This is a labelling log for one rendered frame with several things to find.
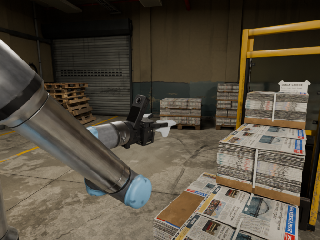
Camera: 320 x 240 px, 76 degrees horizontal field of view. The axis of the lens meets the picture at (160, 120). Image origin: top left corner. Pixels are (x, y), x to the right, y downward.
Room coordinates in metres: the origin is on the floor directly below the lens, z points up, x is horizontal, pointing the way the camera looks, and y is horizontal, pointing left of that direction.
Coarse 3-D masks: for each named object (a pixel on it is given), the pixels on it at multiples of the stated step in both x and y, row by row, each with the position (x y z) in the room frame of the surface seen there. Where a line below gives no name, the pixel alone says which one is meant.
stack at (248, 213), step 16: (224, 192) 0.94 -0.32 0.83; (240, 192) 0.94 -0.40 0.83; (208, 208) 0.81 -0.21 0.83; (224, 208) 0.81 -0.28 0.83; (240, 208) 0.81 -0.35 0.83; (256, 208) 0.81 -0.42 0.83; (272, 208) 0.81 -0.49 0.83; (288, 208) 0.81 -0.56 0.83; (192, 224) 0.70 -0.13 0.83; (208, 224) 0.71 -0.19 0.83; (224, 224) 0.72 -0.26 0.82; (240, 224) 0.71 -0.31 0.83; (256, 224) 0.71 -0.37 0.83; (272, 224) 0.71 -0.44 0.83; (288, 224) 0.71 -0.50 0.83
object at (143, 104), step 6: (138, 96) 0.68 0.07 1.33; (144, 96) 0.67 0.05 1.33; (138, 102) 0.66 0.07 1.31; (144, 102) 0.66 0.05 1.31; (132, 108) 0.67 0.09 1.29; (138, 108) 0.65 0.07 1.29; (144, 108) 0.66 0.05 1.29; (132, 114) 0.65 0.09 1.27; (138, 114) 0.64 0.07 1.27; (126, 120) 0.66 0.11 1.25; (132, 120) 0.64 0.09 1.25; (138, 120) 0.64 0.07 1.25; (132, 126) 0.63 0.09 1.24; (138, 126) 0.64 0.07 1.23
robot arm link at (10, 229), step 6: (0, 180) 0.38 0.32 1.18; (0, 186) 0.37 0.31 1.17; (0, 192) 0.37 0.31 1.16; (0, 198) 0.36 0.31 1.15; (0, 204) 0.36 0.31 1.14; (0, 210) 0.36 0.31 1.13; (0, 216) 0.36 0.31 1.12; (0, 222) 0.35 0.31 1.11; (6, 222) 0.37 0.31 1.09; (0, 228) 0.35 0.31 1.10; (6, 228) 0.37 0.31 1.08; (12, 228) 0.39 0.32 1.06; (0, 234) 0.35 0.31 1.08; (6, 234) 0.36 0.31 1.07; (12, 234) 0.37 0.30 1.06
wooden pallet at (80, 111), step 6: (66, 102) 6.04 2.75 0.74; (72, 102) 6.17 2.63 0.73; (78, 102) 6.64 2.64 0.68; (84, 102) 7.04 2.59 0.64; (72, 108) 6.27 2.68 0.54; (78, 108) 6.55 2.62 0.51; (84, 108) 6.68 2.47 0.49; (90, 108) 7.06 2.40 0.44; (72, 114) 6.01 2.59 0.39; (78, 114) 6.23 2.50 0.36; (84, 114) 6.77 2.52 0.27; (90, 114) 7.10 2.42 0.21; (84, 120) 6.42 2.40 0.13; (90, 120) 6.77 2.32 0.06
